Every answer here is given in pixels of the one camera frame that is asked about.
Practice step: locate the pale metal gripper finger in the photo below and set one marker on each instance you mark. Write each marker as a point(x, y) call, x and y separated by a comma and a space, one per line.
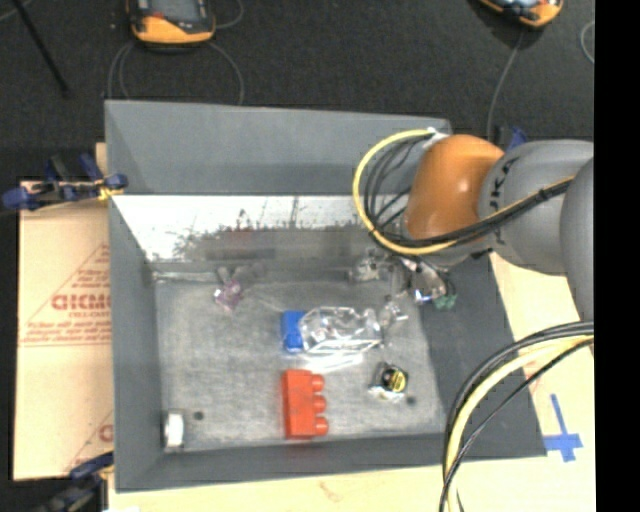
point(392, 301)
point(399, 315)

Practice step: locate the clear glass object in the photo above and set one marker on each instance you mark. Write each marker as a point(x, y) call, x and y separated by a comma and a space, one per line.
point(367, 270)

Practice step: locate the clear plastic bottle, blue cap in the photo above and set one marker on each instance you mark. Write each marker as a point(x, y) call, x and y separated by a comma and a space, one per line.
point(340, 332)

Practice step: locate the black and yellow tape measure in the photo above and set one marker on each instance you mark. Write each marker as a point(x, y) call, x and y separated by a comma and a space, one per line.
point(390, 381)

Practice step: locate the red toy building brick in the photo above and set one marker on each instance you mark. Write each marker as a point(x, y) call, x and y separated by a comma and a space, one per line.
point(300, 405)

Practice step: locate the purple clear plastic piece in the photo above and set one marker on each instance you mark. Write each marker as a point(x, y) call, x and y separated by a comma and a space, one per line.
point(229, 295)

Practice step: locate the grey metal bin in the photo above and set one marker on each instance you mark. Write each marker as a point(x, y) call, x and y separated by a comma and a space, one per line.
point(225, 150)

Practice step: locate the small white block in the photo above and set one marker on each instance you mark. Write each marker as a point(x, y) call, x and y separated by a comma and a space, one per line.
point(174, 429)

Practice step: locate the brown cardboard board, red print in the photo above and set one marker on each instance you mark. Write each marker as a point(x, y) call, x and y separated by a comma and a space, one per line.
point(60, 250)

